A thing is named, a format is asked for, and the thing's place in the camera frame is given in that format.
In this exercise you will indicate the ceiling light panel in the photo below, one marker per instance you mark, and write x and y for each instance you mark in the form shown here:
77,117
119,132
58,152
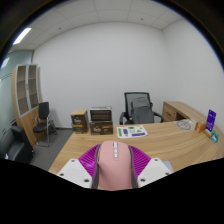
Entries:
22,36

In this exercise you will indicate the black and white box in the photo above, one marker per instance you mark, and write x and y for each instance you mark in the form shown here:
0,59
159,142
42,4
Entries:
100,114

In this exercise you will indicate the pink computer mouse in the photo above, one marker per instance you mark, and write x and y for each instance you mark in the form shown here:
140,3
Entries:
114,170

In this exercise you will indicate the purple sign card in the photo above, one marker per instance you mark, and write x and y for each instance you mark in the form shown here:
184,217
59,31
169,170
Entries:
211,120

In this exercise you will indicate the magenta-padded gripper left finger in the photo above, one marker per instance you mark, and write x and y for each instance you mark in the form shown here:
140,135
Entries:
75,171

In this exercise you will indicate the round white paper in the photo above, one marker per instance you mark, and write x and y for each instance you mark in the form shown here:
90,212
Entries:
184,124

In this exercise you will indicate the black leather sofa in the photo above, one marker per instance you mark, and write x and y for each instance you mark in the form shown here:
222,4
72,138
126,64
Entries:
13,146

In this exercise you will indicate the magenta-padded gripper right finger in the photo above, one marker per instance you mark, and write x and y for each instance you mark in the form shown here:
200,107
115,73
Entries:
155,169

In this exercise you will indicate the wooden side desk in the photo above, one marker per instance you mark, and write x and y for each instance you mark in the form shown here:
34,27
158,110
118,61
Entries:
180,110

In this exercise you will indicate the tall brown cardboard box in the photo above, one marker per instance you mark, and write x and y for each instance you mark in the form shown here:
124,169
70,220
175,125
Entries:
79,121

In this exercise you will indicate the wooden shelf unit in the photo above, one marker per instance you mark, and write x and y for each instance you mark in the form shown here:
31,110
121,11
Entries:
26,120

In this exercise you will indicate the black visitor chair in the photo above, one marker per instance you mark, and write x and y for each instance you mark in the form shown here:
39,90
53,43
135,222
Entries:
43,110

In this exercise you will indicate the printed white paper sheet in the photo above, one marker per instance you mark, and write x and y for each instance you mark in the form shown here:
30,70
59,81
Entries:
131,131

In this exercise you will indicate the small teal box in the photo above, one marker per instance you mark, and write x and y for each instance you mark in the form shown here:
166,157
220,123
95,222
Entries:
215,136

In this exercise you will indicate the grey mesh office chair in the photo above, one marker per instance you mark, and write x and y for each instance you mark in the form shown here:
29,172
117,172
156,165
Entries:
141,110

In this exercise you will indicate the small orange box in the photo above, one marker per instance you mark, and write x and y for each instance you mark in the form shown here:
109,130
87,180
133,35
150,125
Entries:
200,127

